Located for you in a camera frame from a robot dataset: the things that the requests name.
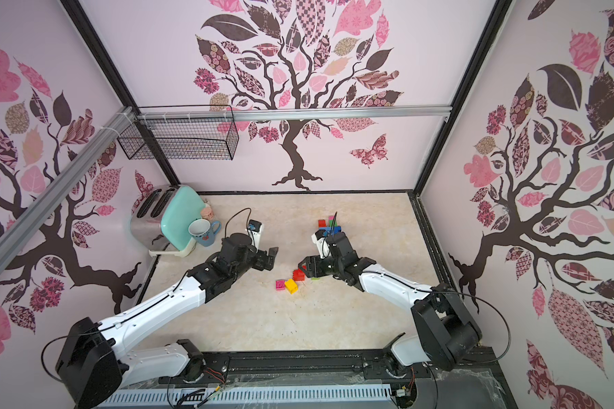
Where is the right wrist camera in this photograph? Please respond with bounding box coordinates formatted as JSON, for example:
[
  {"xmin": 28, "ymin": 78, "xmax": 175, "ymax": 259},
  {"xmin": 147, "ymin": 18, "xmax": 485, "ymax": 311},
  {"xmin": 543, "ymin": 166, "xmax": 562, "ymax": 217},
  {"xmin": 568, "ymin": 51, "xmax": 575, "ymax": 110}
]
[{"xmin": 311, "ymin": 229, "xmax": 329, "ymax": 259}]

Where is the aluminium frame rail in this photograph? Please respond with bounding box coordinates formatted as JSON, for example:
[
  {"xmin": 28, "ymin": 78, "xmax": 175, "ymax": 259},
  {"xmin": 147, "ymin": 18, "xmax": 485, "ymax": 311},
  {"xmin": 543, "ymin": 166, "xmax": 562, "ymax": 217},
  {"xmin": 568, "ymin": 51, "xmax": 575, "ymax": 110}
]
[
  {"xmin": 137, "ymin": 105, "xmax": 452, "ymax": 122},
  {"xmin": 0, "ymin": 107, "xmax": 136, "ymax": 274}
]

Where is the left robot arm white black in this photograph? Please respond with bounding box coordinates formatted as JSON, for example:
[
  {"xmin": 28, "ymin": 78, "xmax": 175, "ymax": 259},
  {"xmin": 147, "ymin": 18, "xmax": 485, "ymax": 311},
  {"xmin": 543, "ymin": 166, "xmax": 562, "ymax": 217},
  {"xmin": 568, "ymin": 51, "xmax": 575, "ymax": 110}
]
[{"xmin": 50, "ymin": 233, "xmax": 279, "ymax": 408}]

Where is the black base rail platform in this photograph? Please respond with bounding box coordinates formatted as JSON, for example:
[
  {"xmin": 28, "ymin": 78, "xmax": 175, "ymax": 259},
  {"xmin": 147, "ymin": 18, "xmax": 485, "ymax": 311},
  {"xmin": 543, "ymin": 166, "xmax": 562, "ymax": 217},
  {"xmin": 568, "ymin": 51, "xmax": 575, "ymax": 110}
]
[{"xmin": 109, "ymin": 348, "xmax": 517, "ymax": 408}]

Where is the aluminium frame rail back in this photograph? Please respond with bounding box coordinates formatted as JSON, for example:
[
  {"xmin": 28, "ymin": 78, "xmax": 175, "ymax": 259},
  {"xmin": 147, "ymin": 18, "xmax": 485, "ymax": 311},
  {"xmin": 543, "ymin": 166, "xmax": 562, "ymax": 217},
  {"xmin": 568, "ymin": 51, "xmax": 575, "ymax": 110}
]
[{"xmin": 137, "ymin": 105, "xmax": 452, "ymax": 122}]

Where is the mint green toaster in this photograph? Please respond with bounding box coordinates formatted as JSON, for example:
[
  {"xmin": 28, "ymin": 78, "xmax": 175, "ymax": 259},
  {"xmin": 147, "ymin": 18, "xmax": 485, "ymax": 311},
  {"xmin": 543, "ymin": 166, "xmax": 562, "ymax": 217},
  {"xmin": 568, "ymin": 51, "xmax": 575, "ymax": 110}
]
[{"xmin": 129, "ymin": 185, "xmax": 206, "ymax": 257}]

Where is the black wire basket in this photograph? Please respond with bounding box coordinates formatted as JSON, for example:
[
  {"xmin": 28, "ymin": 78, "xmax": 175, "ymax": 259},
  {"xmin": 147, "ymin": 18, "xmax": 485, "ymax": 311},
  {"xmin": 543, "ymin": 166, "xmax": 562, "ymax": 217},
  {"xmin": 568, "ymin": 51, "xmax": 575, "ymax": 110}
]
[{"xmin": 118, "ymin": 105, "xmax": 240, "ymax": 160}]

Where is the blue floral mug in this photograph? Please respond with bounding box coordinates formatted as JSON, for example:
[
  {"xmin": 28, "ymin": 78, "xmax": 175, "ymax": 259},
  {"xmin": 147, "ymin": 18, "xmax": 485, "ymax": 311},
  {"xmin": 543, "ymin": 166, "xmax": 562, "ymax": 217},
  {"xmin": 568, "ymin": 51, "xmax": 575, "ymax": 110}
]
[{"xmin": 188, "ymin": 219, "xmax": 222, "ymax": 247}]

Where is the aluminium frame rail left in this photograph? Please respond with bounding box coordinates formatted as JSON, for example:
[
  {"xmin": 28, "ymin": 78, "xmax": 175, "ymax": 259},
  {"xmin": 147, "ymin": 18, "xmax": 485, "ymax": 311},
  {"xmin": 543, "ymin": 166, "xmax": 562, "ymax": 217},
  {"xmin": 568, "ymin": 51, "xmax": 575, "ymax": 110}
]
[{"xmin": 0, "ymin": 107, "xmax": 136, "ymax": 274}]

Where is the white slotted cable duct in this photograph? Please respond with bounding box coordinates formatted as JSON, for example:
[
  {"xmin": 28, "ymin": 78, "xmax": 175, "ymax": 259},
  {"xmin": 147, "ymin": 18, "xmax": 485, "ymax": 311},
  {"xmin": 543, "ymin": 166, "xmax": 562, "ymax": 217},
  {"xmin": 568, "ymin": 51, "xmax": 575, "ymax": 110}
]
[{"xmin": 99, "ymin": 384, "xmax": 395, "ymax": 408}]

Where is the yellow lego brick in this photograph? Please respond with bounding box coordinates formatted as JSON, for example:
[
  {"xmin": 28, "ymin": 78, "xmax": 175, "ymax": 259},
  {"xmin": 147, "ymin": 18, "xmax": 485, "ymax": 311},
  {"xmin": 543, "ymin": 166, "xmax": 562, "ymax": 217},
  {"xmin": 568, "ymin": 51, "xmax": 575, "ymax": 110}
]
[{"xmin": 284, "ymin": 279, "xmax": 298, "ymax": 294}]

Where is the pink patterned small jar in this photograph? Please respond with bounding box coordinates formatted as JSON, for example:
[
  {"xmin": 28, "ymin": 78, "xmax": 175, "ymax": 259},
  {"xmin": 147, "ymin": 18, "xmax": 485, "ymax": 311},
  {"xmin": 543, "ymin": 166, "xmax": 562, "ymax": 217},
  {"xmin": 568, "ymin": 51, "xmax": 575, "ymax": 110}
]
[{"xmin": 201, "ymin": 204, "xmax": 215, "ymax": 222}]

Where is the blue long lego brick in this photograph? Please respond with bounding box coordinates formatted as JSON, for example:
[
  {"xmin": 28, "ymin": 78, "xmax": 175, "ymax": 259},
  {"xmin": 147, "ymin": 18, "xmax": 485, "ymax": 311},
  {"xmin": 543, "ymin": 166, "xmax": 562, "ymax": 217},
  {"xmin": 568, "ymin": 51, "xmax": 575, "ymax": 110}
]
[{"xmin": 319, "ymin": 226, "xmax": 342, "ymax": 236}]

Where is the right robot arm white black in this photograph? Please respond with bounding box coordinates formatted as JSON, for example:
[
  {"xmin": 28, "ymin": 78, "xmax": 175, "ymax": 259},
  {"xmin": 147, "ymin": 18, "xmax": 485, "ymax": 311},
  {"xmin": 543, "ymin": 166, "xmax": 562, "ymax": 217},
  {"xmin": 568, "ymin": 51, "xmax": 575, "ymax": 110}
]
[{"xmin": 298, "ymin": 233, "xmax": 513, "ymax": 371}]

